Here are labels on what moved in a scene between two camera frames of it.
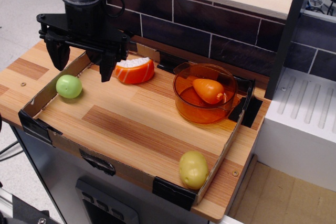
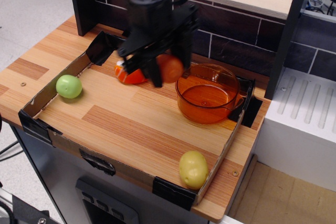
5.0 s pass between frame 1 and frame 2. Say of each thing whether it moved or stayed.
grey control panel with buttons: stayed
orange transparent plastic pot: stayed
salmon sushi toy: stayed
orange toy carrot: moved
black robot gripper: moved
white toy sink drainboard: stayed
